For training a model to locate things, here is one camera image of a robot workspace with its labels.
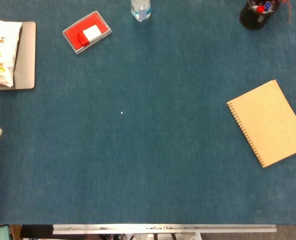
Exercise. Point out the kraft cover spiral notebook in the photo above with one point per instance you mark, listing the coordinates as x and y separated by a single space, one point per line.
270 122

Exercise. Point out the white snack bag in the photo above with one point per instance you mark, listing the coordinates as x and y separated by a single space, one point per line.
0 50

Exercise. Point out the grey tray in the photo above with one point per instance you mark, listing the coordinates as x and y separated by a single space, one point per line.
26 55

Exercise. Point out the red ink pad tray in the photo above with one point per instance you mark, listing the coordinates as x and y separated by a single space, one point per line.
73 37

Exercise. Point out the small red white box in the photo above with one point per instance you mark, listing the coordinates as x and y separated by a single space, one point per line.
91 33

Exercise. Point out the blue felt table cloth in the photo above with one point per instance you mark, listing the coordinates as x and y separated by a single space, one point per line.
148 150

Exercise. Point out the clear water bottle blue label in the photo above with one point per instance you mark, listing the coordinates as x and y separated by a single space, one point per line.
141 10

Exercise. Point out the black mesh pen holder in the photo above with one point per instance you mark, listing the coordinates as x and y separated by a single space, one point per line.
250 21

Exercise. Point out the red capped marker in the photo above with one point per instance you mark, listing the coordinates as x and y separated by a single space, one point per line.
260 9

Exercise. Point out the blue capped marker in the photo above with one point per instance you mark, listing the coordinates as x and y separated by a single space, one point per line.
267 5

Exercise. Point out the aluminium table edge rail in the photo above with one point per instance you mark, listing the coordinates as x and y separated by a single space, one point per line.
163 228

